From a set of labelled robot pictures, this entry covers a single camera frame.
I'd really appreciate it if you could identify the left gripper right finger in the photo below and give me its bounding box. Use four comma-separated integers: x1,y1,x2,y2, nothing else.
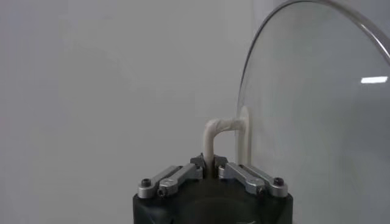
213,155,289,198

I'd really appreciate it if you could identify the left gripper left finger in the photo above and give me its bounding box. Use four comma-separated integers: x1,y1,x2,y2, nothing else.
136,153,207,200

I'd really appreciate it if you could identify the glass lid with cream handle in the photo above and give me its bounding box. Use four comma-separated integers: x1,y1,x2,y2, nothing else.
202,0,390,224

